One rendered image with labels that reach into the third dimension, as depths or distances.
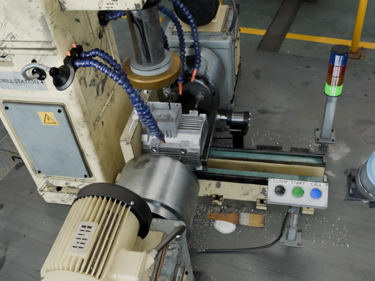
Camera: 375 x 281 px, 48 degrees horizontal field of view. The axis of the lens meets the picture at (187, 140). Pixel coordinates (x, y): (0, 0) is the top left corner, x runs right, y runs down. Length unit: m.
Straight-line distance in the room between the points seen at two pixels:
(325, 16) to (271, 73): 2.30
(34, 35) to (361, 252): 1.17
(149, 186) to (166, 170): 0.08
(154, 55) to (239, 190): 0.59
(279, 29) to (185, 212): 3.08
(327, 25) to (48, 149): 3.27
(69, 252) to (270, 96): 1.38
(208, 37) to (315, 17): 2.70
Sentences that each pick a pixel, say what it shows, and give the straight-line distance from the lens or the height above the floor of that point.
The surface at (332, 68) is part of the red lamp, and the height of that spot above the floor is 1.15.
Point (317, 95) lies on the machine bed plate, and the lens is 2.02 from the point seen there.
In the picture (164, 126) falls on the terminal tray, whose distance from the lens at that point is 1.38.
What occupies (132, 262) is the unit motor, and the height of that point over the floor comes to 1.31.
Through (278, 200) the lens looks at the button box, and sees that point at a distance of 1.25.
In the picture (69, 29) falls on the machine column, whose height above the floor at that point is 1.50.
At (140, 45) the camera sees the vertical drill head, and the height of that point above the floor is 1.42.
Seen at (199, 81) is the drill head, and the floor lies 1.12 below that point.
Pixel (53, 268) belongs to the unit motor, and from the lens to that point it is 0.86.
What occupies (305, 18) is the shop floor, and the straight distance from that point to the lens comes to 4.35.
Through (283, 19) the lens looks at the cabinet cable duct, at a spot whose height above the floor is 0.03.
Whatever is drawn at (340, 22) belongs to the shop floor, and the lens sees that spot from 4.30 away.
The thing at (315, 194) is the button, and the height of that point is 1.07.
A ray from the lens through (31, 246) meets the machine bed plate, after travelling 1.62.
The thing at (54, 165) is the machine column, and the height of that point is 1.04.
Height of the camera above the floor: 2.03
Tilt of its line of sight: 43 degrees down
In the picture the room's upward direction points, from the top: 8 degrees counter-clockwise
